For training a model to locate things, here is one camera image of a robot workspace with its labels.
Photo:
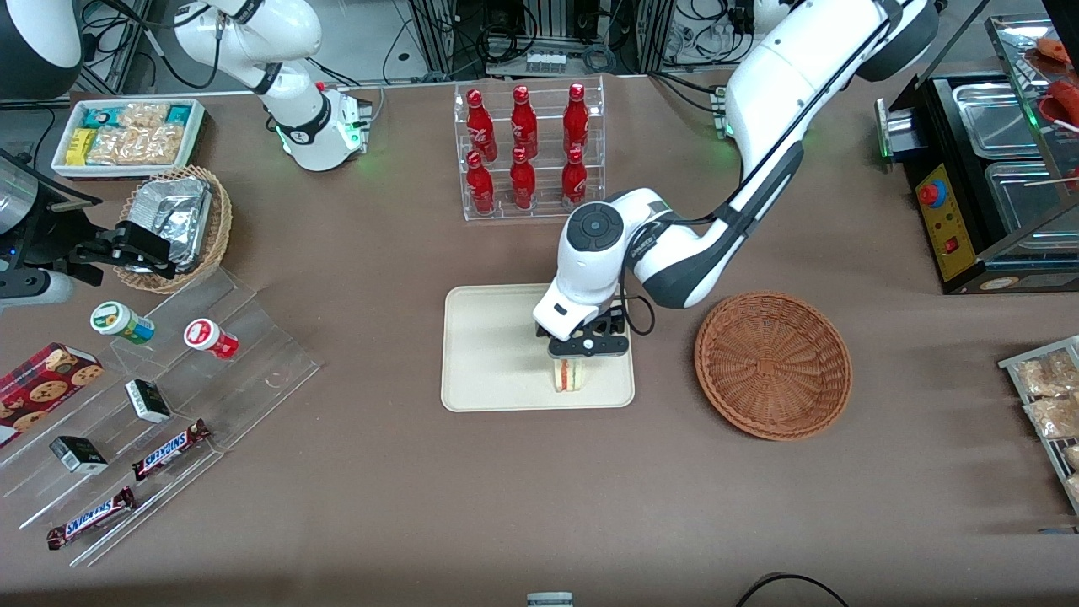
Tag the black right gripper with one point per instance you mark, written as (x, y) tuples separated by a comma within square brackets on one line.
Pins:
[(61, 239)]

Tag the white rectangular snack bin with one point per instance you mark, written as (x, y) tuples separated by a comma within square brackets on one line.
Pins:
[(59, 164)]

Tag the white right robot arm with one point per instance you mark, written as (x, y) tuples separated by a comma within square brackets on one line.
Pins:
[(295, 126)]

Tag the black food warmer cabinet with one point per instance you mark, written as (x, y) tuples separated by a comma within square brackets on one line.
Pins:
[(952, 236)]

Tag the steel warmer pan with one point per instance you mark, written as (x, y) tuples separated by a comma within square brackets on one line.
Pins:
[(995, 118), (1024, 198)]

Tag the clear acrylic bottle rack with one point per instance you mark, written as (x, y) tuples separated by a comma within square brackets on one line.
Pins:
[(544, 211)]

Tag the teal snack pack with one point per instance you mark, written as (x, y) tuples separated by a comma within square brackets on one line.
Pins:
[(101, 116), (179, 114)]

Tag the small black carton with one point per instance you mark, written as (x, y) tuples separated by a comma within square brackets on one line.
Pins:
[(147, 402), (78, 455)]

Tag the cream rectangular tray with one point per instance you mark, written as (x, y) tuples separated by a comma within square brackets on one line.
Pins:
[(489, 346)]

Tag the red cookie box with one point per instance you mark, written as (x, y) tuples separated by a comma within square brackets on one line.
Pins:
[(42, 388)]

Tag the silver foil wrapped packet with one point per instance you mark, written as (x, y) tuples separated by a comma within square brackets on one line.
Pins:
[(173, 215)]

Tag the clear bag of pastry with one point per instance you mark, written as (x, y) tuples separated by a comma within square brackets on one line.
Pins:
[(1045, 375), (1054, 417)]

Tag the red lid white cup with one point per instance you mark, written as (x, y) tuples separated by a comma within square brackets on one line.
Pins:
[(206, 337)]

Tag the red soda bottle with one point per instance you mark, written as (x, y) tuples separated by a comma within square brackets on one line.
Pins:
[(523, 122), (480, 185), (523, 181), (574, 177), (479, 122), (576, 118)]

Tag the triangular sandwich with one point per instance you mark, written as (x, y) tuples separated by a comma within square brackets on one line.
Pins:
[(570, 375)]

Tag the brown round wicker basket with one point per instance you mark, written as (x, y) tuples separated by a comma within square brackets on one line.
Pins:
[(771, 367)]

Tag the brown Snickers bar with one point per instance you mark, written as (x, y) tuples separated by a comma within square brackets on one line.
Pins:
[(169, 449), (91, 518)]

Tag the light tan wicker basket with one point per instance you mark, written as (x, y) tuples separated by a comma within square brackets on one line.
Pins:
[(221, 228)]

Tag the green lid white cup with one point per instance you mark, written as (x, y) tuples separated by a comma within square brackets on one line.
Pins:
[(118, 320)]

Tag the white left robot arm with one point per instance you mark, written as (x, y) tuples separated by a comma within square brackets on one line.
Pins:
[(590, 270)]

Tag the white power strip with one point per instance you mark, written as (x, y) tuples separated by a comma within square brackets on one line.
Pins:
[(545, 61)]

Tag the clear acrylic stepped display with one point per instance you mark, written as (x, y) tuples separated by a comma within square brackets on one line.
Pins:
[(253, 354)]

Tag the clear bag of nuts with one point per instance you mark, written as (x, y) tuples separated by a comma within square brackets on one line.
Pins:
[(135, 145)]

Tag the yellow snack pack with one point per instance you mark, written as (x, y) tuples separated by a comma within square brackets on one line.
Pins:
[(79, 147)]

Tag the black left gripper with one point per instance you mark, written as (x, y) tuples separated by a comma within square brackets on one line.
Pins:
[(618, 323)]

